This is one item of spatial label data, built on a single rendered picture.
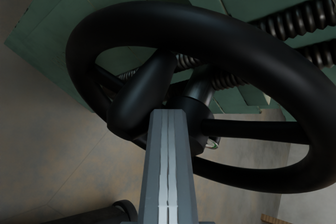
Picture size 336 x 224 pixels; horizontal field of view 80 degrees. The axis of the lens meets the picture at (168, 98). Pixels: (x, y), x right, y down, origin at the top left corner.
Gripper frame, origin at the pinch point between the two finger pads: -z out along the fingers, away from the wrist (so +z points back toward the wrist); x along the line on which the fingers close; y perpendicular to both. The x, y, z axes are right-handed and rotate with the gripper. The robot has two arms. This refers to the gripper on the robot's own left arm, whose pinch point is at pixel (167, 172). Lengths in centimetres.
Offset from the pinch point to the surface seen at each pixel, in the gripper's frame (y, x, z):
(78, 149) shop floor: -70, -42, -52
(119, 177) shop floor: -94, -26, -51
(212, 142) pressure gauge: -33.4, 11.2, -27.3
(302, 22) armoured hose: 2.6, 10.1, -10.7
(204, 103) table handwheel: -7.2, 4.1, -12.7
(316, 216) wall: -287, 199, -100
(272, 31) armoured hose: 1.5, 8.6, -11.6
